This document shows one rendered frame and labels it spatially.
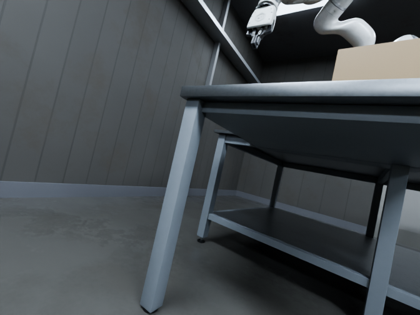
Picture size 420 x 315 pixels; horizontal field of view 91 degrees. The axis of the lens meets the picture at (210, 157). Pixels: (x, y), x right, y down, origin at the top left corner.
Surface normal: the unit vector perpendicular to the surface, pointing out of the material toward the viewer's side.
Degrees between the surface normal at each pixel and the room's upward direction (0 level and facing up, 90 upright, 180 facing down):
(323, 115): 90
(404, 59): 90
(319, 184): 90
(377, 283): 90
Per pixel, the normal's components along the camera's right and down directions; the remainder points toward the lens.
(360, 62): -0.58, -0.16
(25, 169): 0.82, 0.16
